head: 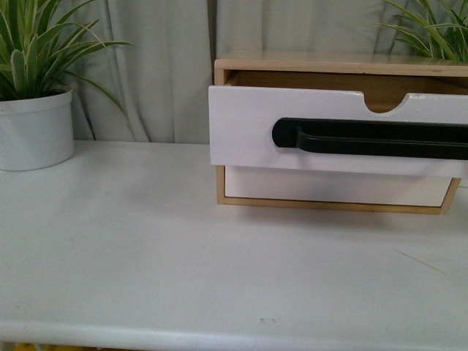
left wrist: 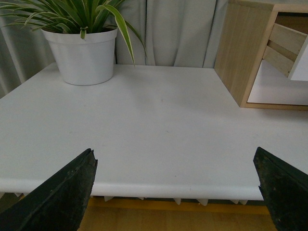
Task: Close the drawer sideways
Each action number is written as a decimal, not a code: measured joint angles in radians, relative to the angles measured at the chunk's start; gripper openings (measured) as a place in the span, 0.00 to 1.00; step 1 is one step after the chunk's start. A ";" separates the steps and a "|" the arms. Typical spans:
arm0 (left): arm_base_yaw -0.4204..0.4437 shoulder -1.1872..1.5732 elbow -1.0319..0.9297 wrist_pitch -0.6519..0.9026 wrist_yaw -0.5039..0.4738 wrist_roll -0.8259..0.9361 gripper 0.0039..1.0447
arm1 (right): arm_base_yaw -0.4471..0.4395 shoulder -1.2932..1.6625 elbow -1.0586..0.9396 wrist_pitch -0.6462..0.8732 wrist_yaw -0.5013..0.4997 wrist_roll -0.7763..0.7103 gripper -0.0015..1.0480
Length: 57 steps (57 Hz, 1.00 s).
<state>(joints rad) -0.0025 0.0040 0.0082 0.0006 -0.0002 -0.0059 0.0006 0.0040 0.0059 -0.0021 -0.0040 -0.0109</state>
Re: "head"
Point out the white drawer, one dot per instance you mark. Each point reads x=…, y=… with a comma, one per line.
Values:
x=334, y=187
x=243, y=113

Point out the left white plant pot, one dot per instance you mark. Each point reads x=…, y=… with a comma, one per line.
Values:
x=36, y=133

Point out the left spider plant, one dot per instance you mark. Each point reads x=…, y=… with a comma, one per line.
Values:
x=39, y=48

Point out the spider plant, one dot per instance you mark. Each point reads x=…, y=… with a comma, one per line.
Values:
x=39, y=48
x=431, y=29

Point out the right spider plant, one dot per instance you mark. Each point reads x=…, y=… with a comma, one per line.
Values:
x=431, y=29

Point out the black drawer handle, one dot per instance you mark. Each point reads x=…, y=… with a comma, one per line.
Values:
x=372, y=138

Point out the wooden drawer cabinet frame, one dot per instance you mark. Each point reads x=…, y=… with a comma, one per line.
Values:
x=275, y=61

